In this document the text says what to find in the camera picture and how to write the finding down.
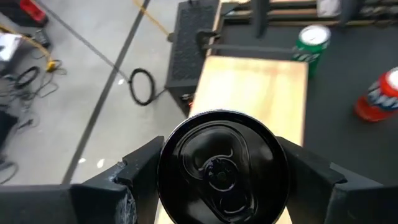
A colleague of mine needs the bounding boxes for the green Sprite can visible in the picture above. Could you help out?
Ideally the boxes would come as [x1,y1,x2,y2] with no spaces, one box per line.
[292,24,332,78]

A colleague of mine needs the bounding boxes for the black floor cable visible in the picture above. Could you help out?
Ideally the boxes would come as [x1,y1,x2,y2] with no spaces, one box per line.
[12,65,41,90]

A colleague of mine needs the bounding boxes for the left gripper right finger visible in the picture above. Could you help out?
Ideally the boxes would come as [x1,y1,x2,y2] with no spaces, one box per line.
[275,136,398,224]

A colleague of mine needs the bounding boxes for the yellow extension cable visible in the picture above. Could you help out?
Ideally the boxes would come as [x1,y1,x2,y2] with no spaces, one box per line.
[132,0,172,37]

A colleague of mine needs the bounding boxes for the red Fanta can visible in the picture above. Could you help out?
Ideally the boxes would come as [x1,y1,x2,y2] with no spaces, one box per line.
[353,67,398,123]

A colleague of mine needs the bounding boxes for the white box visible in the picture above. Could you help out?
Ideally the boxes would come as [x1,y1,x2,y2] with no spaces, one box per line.
[0,32,23,63]

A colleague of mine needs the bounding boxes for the white Celsius can black lid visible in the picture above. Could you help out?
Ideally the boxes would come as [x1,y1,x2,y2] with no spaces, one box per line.
[157,109,290,224]

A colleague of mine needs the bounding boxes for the red tool case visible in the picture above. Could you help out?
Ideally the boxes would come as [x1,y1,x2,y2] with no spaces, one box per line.
[17,0,50,28]

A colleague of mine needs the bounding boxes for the black perforated computer case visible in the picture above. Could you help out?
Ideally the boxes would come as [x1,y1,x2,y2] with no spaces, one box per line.
[164,0,223,91]

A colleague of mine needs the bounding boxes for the black table mat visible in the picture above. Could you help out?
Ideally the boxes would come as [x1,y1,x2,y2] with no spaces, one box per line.
[217,24,398,184]

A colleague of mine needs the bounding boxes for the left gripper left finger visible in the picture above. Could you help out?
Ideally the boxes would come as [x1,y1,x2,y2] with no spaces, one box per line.
[0,135,165,224]

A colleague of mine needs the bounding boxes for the black coiled cable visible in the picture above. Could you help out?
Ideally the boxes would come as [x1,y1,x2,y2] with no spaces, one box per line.
[127,67,169,106]

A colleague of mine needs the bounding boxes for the yellow power cord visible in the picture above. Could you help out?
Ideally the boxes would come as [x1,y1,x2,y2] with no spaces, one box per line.
[0,24,57,73]

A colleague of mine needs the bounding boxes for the wooden shelf black metal legs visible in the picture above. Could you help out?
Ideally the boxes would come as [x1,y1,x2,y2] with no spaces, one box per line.
[154,29,309,224]

